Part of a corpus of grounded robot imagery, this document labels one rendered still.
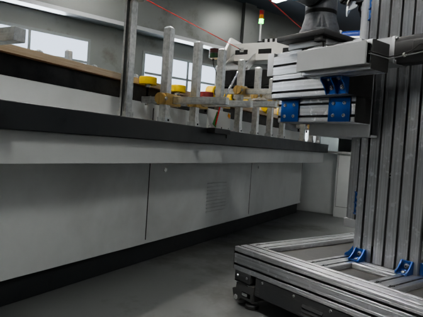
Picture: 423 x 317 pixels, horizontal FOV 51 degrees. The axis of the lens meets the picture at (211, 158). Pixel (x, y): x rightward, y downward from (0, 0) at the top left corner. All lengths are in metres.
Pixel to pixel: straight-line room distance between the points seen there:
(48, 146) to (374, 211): 1.14
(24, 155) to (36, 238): 0.44
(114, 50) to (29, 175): 5.99
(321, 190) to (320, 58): 3.27
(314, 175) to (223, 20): 4.96
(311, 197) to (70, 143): 3.47
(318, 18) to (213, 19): 7.13
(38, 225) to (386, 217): 1.26
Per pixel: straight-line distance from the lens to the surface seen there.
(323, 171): 4.66
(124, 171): 2.08
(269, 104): 2.30
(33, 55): 1.68
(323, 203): 4.68
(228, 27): 9.00
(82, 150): 1.59
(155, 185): 2.28
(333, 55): 1.46
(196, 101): 1.90
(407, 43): 1.51
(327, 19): 1.72
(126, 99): 1.73
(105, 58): 7.51
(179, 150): 2.07
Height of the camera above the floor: 0.61
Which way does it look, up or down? 2 degrees down
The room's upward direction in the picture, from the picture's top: 4 degrees clockwise
